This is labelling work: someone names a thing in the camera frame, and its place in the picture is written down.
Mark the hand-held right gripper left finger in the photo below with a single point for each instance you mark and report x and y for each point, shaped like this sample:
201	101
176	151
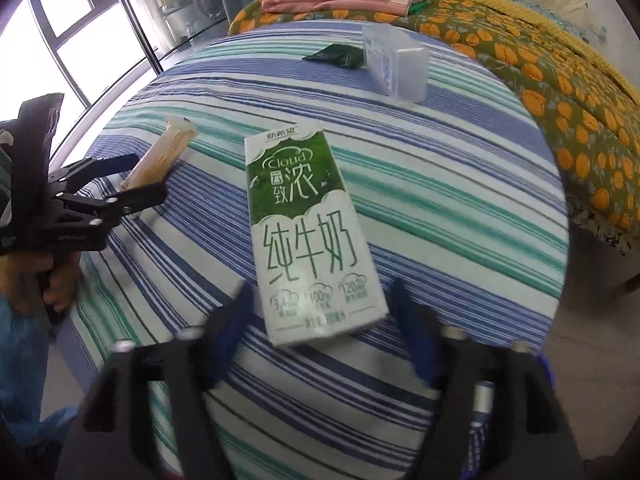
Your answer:
230	330

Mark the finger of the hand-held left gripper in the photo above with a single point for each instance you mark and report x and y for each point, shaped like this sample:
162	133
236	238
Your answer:
95	166
135	197

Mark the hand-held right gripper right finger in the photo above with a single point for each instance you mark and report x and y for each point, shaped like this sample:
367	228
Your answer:
417	340

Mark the beige tube wrapper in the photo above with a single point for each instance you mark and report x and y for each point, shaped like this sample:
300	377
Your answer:
160	155

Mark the green white milk carton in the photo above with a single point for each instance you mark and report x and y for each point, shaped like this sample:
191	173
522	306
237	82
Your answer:
305	230

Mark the person's left hand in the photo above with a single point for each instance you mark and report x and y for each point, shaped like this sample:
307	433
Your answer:
65	280

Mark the dark framed window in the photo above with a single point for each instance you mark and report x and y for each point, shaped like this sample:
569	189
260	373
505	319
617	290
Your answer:
65	20

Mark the dark green packet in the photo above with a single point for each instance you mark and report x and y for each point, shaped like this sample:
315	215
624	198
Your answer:
335	55

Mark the clear plastic box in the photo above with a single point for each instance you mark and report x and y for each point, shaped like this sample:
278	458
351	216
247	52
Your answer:
400	65

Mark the orange floral blanket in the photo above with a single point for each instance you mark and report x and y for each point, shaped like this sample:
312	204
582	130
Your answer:
550	85

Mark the small green cloth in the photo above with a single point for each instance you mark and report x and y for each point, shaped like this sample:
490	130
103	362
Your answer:
420	7

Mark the teal floral sheet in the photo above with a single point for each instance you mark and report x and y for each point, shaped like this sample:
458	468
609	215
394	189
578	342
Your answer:
570	25

